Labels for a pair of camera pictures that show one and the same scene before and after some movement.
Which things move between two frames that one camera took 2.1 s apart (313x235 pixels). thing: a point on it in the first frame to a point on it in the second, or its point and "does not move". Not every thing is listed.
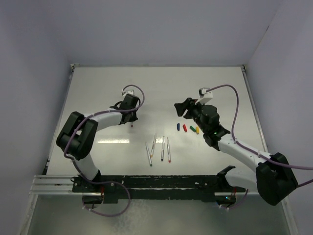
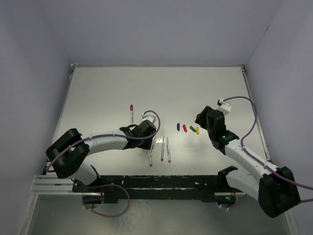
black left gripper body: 133,116 to 145,143
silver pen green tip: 148,154 does not move
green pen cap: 192,128 does not move
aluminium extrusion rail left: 53,184 does not move
